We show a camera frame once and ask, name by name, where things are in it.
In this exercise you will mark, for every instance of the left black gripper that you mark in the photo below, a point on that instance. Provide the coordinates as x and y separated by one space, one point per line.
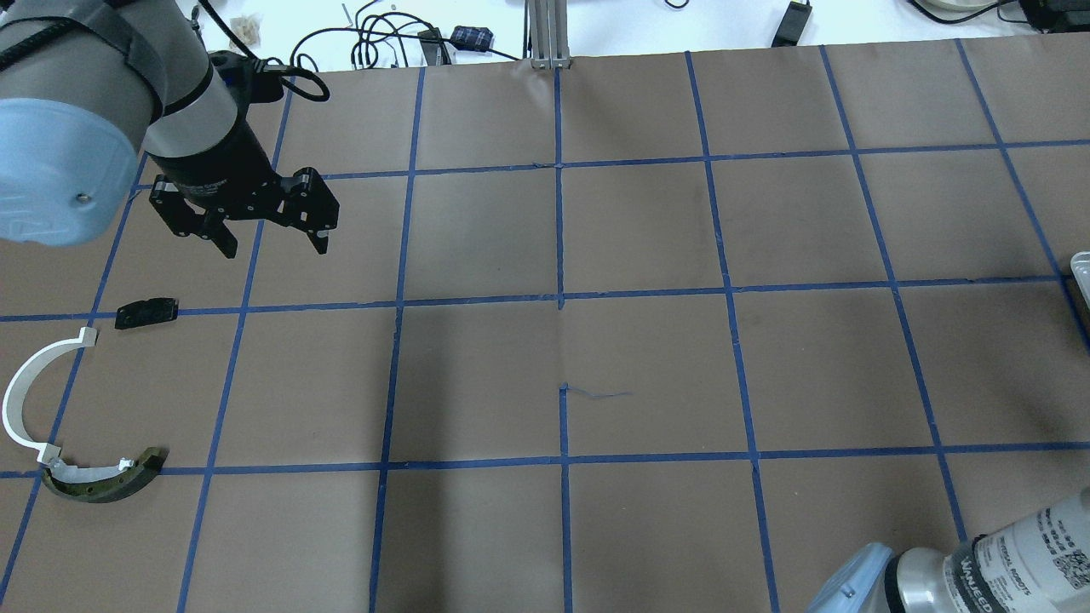
220 169

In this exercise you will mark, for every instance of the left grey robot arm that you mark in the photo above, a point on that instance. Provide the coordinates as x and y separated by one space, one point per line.
89 86

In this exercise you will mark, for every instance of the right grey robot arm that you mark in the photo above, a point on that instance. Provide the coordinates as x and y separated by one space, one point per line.
1037 564

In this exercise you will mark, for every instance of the silver metal tray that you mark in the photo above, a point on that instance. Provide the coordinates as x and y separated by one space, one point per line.
1079 266

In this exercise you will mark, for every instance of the small black plastic part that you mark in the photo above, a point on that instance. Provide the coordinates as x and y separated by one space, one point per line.
151 311

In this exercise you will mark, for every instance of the small blue checkered device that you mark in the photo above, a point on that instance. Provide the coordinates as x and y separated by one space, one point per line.
472 38

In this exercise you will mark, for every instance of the white curved plastic arc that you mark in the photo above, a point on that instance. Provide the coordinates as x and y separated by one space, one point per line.
47 454

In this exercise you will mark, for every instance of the olive green brake shoe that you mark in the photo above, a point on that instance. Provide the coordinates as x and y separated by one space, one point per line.
104 484

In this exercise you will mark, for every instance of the black power adapter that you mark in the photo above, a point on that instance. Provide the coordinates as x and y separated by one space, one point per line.
792 25

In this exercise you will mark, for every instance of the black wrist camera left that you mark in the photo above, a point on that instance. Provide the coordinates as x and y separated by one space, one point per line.
250 80

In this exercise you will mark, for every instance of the aluminium frame post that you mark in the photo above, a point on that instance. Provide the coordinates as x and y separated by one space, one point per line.
547 34

